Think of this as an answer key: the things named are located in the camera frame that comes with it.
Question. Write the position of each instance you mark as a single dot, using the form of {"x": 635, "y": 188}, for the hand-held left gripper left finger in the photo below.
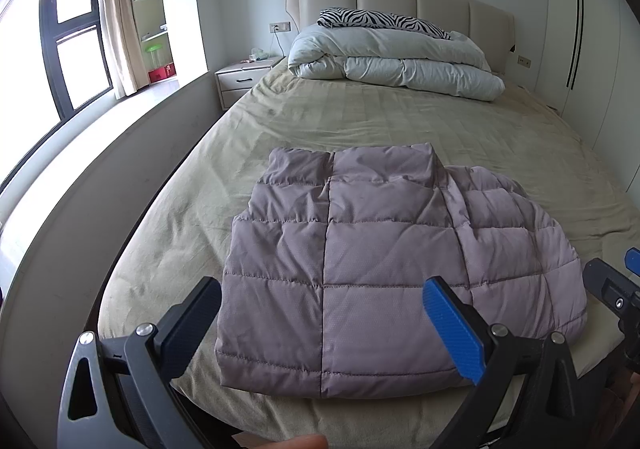
{"x": 192, "y": 324}

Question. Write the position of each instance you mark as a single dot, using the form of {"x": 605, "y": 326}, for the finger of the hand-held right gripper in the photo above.
{"x": 633, "y": 261}
{"x": 607, "y": 281}

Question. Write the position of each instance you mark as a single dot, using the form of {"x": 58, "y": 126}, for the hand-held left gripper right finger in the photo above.
{"x": 455, "y": 329}

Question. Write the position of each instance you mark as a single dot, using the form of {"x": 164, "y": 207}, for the mauve quilted hooded jacket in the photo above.
{"x": 375, "y": 254}

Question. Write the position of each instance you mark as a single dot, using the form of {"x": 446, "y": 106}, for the person's left hand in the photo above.
{"x": 300, "y": 442}

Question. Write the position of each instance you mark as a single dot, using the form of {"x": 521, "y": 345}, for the white wardrobe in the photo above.
{"x": 605, "y": 54}

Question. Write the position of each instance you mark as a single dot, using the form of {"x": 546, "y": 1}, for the bed with beige sheet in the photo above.
{"x": 350, "y": 119}

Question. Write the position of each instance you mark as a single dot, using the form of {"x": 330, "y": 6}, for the white nightstand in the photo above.
{"x": 245, "y": 81}

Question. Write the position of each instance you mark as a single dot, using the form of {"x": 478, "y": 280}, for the red box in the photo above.
{"x": 162, "y": 75}

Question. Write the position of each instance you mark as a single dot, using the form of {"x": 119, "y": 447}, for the white folded duvet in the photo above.
{"x": 400, "y": 64}

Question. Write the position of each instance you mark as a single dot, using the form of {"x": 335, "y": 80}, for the green plastic stool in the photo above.
{"x": 152, "y": 53}

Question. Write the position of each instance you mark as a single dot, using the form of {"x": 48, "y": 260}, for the black framed window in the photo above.
{"x": 75, "y": 69}

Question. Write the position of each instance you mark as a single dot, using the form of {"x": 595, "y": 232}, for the beige curtain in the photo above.
{"x": 120, "y": 29}

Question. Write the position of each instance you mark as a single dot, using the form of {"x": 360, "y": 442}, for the white built-in shelf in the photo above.
{"x": 150, "y": 14}

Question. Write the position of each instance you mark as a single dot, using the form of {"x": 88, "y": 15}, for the zebra print pillow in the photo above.
{"x": 370, "y": 20}

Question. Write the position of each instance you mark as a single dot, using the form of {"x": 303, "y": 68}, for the small wall socket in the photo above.
{"x": 524, "y": 61}

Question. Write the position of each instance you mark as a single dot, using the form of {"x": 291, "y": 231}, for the wall socket with plug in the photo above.
{"x": 280, "y": 27}

